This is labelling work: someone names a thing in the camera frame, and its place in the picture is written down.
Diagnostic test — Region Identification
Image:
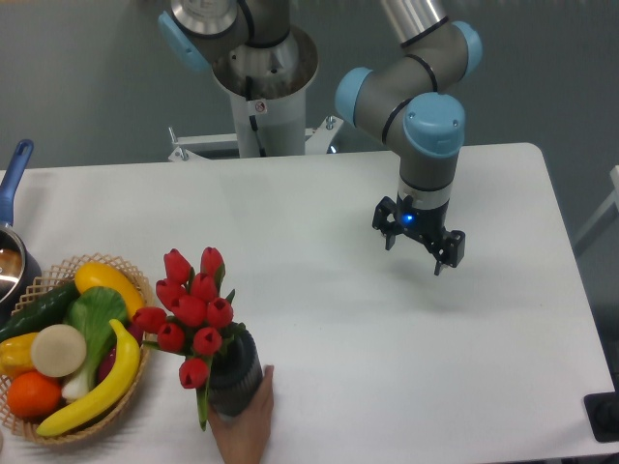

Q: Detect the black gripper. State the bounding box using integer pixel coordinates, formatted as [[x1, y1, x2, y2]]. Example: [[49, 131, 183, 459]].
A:
[[371, 196, 465, 276]]

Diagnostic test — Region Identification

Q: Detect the dark grey ribbed vase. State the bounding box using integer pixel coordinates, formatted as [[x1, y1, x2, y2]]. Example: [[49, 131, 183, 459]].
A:
[[208, 331, 263, 418]]

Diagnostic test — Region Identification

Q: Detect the red tulip bouquet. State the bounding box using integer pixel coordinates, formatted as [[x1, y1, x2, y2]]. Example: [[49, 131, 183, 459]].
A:
[[132, 246, 245, 428]]

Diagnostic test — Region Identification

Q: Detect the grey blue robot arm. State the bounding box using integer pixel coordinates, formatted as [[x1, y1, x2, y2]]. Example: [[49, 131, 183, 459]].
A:
[[158, 1, 483, 269]]

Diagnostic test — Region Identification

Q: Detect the bare human hand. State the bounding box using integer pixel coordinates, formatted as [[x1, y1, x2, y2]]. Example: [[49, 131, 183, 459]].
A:
[[208, 364, 275, 464]]

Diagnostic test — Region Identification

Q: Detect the black device table edge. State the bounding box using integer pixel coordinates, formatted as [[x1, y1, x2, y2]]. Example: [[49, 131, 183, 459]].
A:
[[583, 391, 618, 443]]

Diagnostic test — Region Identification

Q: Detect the yellow banana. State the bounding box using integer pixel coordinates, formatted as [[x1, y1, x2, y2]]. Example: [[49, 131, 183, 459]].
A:
[[36, 319, 140, 438]]

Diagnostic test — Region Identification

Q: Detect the green bok choy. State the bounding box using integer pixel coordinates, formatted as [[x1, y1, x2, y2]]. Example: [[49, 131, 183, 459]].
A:
[[62, 286, 128, 403]]

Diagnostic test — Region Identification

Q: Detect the purple red vegetable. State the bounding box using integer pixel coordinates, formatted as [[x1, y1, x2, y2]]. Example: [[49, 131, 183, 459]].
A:
[[97, 323, 143, 384]]

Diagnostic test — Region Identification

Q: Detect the woven wicker basket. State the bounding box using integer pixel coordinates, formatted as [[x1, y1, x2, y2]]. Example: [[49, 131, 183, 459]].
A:
[[1, 252, 155, 447]]

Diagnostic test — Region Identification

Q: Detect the dark green cucumber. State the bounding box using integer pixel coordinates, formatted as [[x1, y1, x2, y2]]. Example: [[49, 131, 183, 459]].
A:
[[1, 280, 79, 341]]

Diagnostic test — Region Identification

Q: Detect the beige round slice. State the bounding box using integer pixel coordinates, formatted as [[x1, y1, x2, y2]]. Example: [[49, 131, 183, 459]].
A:
[[30, 324, 87, 378]]

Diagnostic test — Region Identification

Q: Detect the yellow bell pepper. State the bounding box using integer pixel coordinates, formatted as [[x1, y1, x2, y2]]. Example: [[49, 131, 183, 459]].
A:
[[1, 333, 38, 378]]

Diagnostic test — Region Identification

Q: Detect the orange fruit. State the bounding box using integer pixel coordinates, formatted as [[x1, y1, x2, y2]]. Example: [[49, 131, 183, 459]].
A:
[[7, 371, 62, 419]]

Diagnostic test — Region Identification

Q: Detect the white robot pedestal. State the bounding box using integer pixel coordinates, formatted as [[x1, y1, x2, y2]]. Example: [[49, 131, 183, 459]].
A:
[[160, 21, 343, 159]]

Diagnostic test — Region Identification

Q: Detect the white frame right edge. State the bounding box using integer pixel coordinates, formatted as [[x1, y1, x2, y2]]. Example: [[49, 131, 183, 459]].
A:
[[573, 165, 618, 257]]

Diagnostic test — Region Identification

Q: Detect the blue handled saucepan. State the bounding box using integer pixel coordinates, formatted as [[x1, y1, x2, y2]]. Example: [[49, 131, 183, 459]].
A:
[[1, 139, 42, 325]]

